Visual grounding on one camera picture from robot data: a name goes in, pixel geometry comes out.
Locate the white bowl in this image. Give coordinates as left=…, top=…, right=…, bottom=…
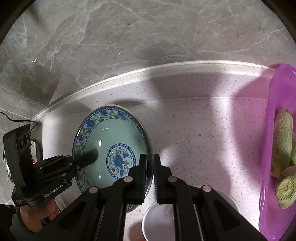
left=142, top=190, right=239, bottom=241

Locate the blue green patterned bowl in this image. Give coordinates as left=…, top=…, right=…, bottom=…
left=72, top=105, right=153, bottom=214

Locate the black power cable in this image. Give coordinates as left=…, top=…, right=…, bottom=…
left=0, top=112, right=38, bottom=127

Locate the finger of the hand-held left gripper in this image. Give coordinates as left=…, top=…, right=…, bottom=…
left=69, top=149, right=99, bottom=171

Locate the person's left hand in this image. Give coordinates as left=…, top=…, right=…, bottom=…
left=16, top=197, right=60, bottom=233

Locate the green loofah piece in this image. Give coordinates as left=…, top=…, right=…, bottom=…
left=270, top=108, right=294, bottom=178
left=275, top=175, right=296, bottom=209
left=288, top=133, right=296, bottom=167

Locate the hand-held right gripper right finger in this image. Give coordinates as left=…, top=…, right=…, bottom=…
left=154, top=153, right=266, bottom=241

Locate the person's left forearm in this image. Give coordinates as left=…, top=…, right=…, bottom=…
left=0, top=204, right=35, bottom=241

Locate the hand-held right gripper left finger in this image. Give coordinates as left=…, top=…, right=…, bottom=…
left=30, top=154, right=148, bottom=241

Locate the purple plastic basin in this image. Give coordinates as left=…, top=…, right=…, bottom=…
left=258, top=64, right=296, bottom=241

